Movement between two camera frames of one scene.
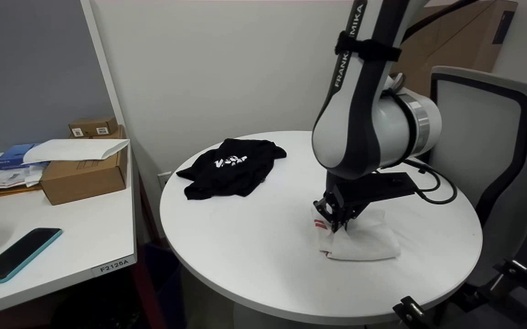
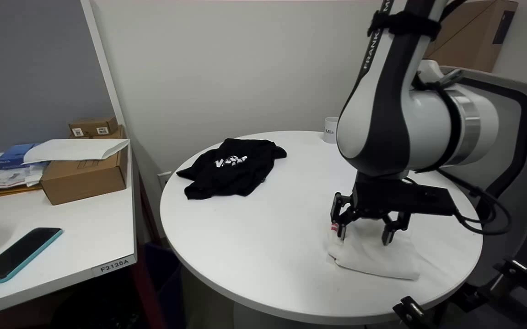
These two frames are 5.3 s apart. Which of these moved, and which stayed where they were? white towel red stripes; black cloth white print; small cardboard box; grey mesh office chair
Moved: white towel red stripes
Stayed: grey mesh office chair; small cardboard box; black cloth white print
